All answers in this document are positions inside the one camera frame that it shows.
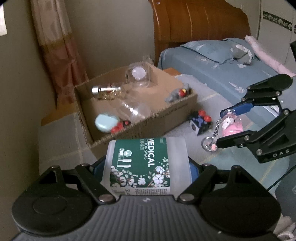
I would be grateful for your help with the wooden headboard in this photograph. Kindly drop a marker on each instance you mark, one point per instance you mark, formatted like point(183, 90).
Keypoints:
point(179, 22)

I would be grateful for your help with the blue floral bed sheet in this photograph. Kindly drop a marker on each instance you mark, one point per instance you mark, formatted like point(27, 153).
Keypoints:
point(229, 79)

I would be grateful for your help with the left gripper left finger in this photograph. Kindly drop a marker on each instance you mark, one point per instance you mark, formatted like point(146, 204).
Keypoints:
point(90, 177)

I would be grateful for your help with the blue pillow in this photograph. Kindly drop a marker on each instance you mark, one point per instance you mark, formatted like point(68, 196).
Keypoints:
point(215, 50)

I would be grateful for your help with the pink liquid keychain charm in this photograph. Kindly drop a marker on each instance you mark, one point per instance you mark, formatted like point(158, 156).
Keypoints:
point(230, 124)

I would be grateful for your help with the cardboard box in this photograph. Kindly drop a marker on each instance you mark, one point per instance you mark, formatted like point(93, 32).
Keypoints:
point(164, 117)

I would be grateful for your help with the light blue oval case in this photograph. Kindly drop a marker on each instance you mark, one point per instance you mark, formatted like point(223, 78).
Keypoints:
point(105, 122)

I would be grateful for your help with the green label cotton swab jar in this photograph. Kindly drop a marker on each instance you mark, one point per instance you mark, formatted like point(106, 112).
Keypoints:
point(147, 166)

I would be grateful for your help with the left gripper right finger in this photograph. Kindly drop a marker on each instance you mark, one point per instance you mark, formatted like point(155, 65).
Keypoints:
point(203, 182)

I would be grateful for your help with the pink folded blanket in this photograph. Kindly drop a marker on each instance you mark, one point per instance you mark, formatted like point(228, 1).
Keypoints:
point(267, 58)

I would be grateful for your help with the red toy block with wheels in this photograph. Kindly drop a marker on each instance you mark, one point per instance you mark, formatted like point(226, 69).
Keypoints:
point(120, 126)

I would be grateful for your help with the grey figurine red badge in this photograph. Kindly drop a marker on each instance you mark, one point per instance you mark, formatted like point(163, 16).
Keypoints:
point(178, 93)

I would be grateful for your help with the grey plush toy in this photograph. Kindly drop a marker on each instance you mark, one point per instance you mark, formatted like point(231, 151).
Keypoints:
point(241, 54)

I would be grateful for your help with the clear jar red label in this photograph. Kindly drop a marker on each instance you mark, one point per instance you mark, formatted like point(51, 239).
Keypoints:
point(133, 110)

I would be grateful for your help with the orange patterned curtain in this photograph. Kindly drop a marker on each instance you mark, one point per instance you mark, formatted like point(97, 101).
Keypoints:
point(59, 49)

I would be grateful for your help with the clear glass mug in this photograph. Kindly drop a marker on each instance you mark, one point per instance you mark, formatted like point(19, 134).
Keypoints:
point(138, 74)

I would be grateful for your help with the black dice cube red buttons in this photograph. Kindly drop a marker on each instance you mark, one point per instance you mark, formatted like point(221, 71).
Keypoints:
point(199, 121)

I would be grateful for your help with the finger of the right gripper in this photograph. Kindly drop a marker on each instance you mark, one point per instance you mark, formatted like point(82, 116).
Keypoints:
point(238, 139)
point(238, 109)

